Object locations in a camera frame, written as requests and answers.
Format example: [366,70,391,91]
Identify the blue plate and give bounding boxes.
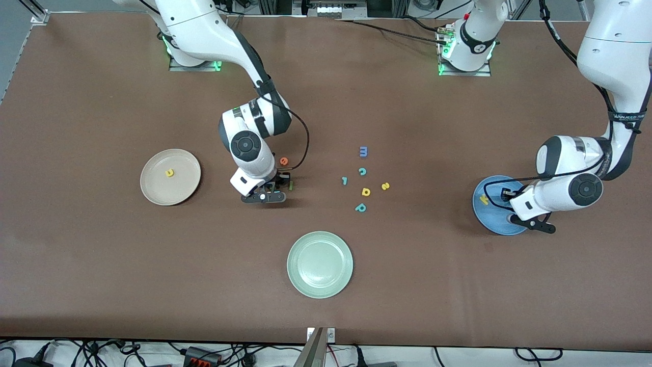
[472,175,530,235]

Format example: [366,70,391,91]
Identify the pale green plate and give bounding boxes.
[287,231,354,299]

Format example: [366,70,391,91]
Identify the beige brown plate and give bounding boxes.
[140,149,201,206]

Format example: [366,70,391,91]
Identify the brown table cover mat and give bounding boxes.
[0,11,652,352]

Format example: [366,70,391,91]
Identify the grey control device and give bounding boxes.
[293,0,368,20]

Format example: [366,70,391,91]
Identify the aluminium profile bar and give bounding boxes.
[294,327,327,367]

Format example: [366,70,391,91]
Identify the black power strip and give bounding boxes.
[183,347,223,367]

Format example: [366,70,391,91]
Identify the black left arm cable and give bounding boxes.
[483,0,646,211]

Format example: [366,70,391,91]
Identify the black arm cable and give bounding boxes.
[483,0,646,211]
[255,76,310,171]

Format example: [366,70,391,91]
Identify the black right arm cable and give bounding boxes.
[255,76,310,171]

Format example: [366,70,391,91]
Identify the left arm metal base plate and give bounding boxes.
[439,23,492,77]

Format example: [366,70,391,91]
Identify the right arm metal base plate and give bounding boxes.
[169,56,223,72]

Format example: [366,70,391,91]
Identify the black looped cable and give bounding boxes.
[514,348,563,362]

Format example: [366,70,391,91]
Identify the black cable on table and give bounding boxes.
[334,18,451,47]
[351,16,449,34]

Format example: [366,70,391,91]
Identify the tangled black cables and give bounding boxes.
[0,338,306,367]

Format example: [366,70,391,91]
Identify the aluminium frame post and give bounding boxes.
[20,0,50,25]

